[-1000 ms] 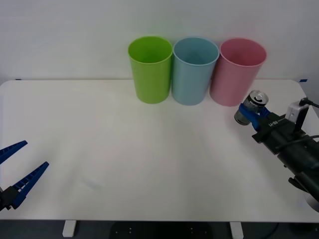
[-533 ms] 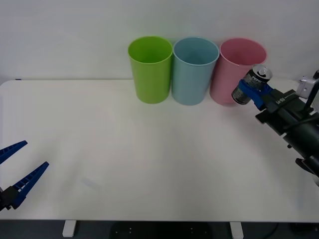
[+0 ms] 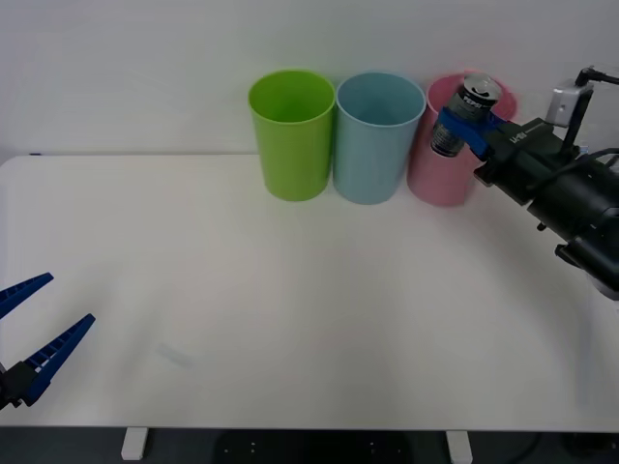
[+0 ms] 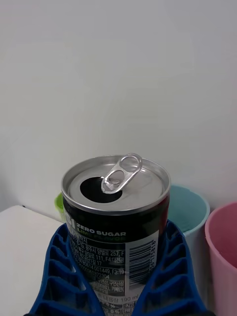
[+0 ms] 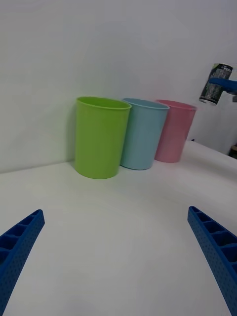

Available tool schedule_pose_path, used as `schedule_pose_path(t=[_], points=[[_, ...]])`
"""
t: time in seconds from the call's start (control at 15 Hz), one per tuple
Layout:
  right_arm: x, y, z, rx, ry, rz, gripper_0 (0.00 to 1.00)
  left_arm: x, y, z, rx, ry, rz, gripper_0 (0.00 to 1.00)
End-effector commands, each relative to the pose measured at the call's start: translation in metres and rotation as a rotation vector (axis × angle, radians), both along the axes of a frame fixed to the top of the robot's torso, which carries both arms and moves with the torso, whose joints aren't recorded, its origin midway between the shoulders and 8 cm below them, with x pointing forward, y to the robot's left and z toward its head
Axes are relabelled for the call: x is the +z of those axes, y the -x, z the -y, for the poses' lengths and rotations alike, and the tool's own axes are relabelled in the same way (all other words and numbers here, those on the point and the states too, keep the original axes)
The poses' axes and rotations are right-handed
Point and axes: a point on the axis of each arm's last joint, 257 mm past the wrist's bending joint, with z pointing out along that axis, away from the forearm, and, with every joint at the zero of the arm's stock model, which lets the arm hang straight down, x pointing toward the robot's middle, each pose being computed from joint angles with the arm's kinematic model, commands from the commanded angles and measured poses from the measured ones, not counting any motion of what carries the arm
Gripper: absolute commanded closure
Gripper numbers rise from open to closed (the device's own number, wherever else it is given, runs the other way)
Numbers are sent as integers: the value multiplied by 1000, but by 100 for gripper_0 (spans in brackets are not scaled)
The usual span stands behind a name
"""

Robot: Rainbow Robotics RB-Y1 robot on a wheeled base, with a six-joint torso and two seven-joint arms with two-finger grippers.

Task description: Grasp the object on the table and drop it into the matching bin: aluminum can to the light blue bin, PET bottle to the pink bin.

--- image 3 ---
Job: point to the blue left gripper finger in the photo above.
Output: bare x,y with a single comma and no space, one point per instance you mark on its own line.
53,353
21,290

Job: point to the white table leg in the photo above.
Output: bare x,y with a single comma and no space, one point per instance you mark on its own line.
458,445
133,444

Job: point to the green plastic bin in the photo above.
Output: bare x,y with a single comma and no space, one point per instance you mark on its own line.
292,159

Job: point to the black drink can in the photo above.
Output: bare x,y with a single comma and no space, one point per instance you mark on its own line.
468,102

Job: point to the pink plastic bin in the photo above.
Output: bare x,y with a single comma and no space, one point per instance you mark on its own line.
435,181

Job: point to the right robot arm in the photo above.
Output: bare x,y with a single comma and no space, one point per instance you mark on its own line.
580,208

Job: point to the pale blue plastic bin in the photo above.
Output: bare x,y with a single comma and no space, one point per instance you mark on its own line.
367,164

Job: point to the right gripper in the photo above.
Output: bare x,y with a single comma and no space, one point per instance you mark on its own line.
524,154

